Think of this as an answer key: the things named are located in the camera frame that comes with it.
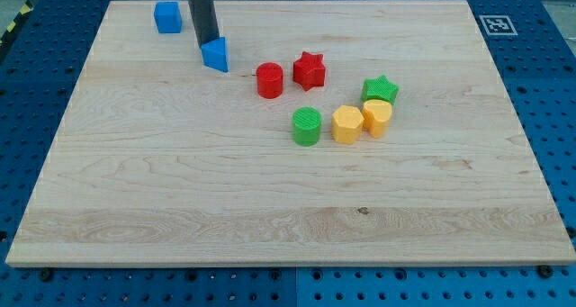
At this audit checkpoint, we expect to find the green cylinder block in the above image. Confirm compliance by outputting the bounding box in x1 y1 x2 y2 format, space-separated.
292 107 322 146

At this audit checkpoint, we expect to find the red cylinder block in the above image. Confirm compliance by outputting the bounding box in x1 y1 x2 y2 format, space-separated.
256 62 284 99

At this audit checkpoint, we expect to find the blue cube block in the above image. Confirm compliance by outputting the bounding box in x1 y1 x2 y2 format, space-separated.
154 1 182 34

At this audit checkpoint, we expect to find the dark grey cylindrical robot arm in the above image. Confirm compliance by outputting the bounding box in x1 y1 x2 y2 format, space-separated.
187 0 220 47

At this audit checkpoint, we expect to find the light wooden board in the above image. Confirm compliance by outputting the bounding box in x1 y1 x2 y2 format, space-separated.
6 0 575 267

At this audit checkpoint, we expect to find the black yellow hazard tape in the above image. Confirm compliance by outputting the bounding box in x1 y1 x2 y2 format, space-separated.
1 0 33 48

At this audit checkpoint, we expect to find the yellow hexagon block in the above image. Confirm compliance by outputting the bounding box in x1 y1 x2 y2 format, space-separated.
331 105 364 144

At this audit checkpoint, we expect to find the red star block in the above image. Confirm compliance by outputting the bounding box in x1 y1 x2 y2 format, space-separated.
292 51 326 91

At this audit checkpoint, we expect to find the green star block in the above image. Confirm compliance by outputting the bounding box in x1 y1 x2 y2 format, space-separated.
361 76 400 105

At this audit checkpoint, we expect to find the blue triangular prism block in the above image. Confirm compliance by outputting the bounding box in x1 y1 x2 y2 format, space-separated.
201 37 229 73

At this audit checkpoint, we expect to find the white fiducial marker tag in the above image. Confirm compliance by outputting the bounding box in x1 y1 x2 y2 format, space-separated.
480 14 518 36

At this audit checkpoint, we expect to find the yellow heart block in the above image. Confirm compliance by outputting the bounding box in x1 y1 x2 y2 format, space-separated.
362 99 393 139

